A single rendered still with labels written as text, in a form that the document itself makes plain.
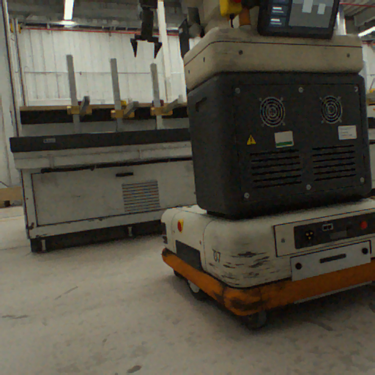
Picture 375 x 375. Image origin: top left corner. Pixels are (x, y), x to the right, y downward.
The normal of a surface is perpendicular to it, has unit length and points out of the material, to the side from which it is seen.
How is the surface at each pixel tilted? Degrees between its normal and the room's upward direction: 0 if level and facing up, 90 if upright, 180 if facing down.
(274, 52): 90
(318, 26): 115
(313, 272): 90
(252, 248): 90
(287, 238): 90
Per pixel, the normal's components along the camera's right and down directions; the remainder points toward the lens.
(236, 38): 0.36, 0.01
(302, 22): 0.36, 0.43
